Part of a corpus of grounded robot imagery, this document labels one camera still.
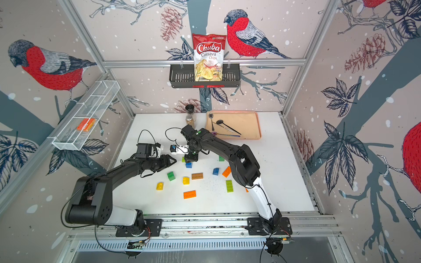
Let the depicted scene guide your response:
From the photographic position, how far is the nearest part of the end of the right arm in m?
0.67

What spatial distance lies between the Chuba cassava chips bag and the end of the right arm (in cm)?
32

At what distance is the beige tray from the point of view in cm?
110

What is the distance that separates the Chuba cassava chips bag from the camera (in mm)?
856
